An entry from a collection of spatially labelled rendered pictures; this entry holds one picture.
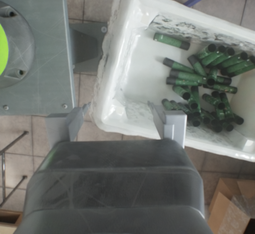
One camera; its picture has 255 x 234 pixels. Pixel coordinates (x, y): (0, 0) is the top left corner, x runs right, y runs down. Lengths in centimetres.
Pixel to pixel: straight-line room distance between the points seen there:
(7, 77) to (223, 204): 154
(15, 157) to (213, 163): 156
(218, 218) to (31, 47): 162
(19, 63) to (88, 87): 98
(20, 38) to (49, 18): 6
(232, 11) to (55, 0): 123
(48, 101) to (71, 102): 4
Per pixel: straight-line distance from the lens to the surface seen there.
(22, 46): 35
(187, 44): 82
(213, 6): 141
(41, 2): 37
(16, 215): 205
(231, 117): 86
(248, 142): 81
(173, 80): 81
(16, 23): 35
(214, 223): 176
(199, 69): 82
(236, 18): 147
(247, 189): 164
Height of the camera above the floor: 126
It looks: 73 degrees down
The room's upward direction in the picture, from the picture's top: 175 degrees clockwise
